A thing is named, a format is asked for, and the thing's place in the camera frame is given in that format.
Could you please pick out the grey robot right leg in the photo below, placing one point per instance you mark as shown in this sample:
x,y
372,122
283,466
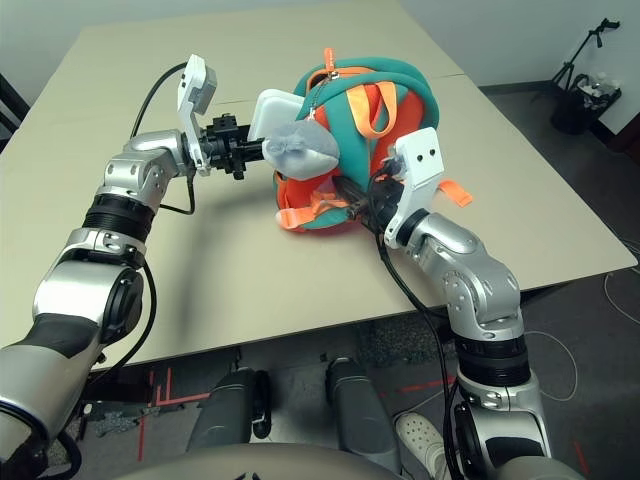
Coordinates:
x,y
360,410

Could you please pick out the beige robot torso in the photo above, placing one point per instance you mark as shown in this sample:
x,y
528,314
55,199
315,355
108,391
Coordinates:
x,y
250,465

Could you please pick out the black frame side table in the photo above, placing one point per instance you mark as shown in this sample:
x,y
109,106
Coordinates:
x,y
10,105

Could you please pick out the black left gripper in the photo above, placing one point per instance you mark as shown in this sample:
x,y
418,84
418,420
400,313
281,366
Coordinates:
x,y
225,145

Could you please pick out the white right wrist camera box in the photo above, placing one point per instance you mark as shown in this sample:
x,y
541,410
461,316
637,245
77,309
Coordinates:
x,y
422,155

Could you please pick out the grey robot leg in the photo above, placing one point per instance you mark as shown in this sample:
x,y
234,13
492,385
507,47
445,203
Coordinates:
x,y
225,410
360,410

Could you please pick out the grey robot left leg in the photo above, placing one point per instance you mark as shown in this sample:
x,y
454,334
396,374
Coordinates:
x,y
225,410

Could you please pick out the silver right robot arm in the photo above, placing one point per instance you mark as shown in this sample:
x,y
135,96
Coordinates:
x,y
465,270

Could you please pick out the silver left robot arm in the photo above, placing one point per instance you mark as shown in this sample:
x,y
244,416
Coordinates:
x,y
140,165

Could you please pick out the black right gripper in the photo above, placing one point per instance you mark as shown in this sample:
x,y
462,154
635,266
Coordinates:
x,y
385,200

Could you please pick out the white pencil case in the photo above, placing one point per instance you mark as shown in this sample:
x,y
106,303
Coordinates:
x,y
272,112

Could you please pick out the orange teal backpack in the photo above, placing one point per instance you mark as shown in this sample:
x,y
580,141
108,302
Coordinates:
x,y
360,160

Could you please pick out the black tripod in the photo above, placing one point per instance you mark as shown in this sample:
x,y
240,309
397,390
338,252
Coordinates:
x,y
580,50

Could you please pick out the white perforated shoe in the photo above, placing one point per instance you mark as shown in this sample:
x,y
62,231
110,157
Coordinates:
x,y
420,435

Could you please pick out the black waste bin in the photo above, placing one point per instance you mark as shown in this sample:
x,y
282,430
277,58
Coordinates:
x,y
575,117

